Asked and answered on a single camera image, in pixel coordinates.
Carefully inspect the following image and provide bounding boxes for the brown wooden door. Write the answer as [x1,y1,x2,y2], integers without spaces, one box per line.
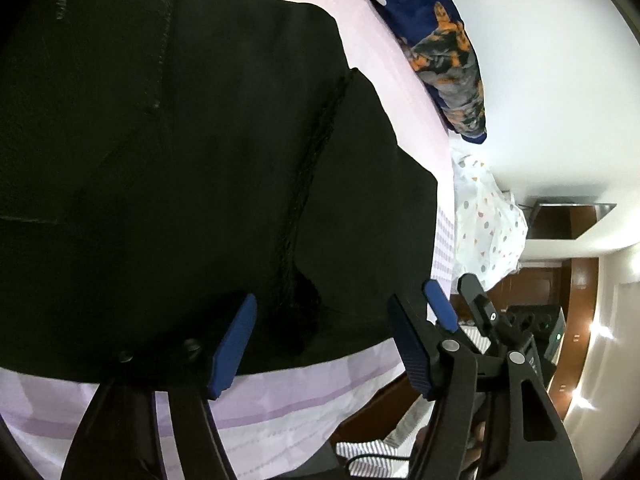
[489,200,604,418]

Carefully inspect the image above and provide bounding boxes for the pink purple bed sheet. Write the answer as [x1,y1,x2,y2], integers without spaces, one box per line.
[1,0,454,479]

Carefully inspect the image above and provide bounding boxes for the blue dog print blanket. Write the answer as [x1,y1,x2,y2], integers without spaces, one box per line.
[370,0,487,144]

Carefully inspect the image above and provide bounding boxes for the black pants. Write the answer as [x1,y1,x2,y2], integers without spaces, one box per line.
[1,0,437,382]

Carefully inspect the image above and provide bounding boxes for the white dotted cloth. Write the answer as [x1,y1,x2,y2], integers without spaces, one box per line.
[452,155,528,290]

